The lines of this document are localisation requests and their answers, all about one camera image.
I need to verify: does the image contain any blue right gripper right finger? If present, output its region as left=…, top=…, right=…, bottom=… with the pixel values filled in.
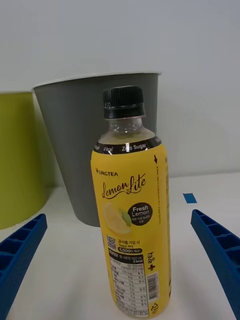
left=190, top=209, right=240, bottom=320

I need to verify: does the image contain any grey plastic waste bin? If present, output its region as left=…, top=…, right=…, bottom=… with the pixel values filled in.
left=31, top=71, right=162, bottom=228

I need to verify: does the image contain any yellow label plastic bottle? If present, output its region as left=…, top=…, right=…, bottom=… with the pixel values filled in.
left=90, top=85, right=173, bottom=320

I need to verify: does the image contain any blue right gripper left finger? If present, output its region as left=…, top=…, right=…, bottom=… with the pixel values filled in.
left=0, top=213, right=48, bottom=320

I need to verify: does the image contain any yellow-green plastic waste bin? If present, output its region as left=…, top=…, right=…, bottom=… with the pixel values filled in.
left=0, top=91, right=57, bottom=231

